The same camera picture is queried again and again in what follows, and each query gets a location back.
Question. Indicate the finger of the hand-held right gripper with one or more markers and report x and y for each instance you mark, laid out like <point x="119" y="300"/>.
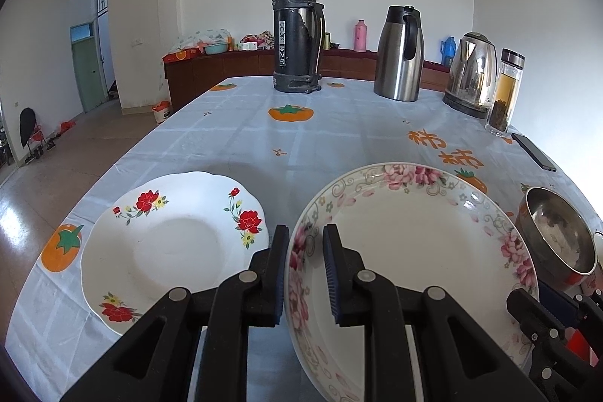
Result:
<point x="558" y="303"/>
<point x="523" y="308"/>

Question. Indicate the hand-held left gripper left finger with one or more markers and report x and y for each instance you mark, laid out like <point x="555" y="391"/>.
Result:
<point x="281" y="284"/>

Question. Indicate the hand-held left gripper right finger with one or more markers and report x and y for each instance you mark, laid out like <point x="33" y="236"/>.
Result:
<point x="329" y="279"/>

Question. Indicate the red steel bowl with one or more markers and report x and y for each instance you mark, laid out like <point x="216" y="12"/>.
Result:
<point x="556" y="232"/>

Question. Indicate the pink floral ceramic plate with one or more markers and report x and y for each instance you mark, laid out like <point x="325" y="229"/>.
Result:
<point x="414" y="242"/>

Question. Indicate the white plate with red flowers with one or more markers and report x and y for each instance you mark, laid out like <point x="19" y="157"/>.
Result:
<point x="174" y="242"/>

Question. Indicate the persimmon print tablecloth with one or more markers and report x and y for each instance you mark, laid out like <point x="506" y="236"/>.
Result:
<point x="329" y="138"/>

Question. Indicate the black smartphone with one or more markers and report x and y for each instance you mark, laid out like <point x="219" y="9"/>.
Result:
<point x="534" y="152"/>

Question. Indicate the white and orange bucket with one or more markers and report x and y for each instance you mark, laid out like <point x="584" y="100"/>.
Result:
<point x="162" y="113"/>

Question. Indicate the glass tea bottle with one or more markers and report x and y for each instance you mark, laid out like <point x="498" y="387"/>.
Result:
<point x="503" y="96"/>

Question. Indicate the brown wooden sideboard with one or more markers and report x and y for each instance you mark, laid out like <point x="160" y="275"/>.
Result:
<point x="212" y="74"/>

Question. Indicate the steel vacuum carafe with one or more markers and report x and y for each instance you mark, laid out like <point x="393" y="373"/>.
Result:
<point x="395" y="63"/>

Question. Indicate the gold tin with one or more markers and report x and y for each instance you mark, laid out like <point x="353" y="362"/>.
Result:
<point x="326" y="41"/>

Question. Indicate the steel electric kettle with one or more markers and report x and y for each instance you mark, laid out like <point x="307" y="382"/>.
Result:
<point x="471" y="72"/>

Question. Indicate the green plastic basin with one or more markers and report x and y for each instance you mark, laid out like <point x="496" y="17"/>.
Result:
<point x="215" y="49"/>

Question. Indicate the pink thermos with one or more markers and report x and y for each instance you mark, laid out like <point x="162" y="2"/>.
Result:
<point x="361" y="37"/>

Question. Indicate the pile of colourful packets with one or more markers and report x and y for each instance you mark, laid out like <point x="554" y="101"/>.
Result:
<point x="259" y="40"/>

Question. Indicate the black thermos flask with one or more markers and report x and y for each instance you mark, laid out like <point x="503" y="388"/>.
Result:
<point x="297" y="34"/>

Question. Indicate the orange cardboard box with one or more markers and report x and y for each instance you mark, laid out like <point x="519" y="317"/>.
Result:
<point x="181" y="55"/>

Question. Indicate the blue thermos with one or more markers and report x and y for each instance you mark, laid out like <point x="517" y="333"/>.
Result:
<point x="448" y="52"/>

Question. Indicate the white plastic bag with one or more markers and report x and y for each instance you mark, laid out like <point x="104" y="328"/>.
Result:
<point x="198" y="38"/>

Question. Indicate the green door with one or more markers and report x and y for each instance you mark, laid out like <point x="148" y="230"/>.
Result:
<point x="88" y="72"/>

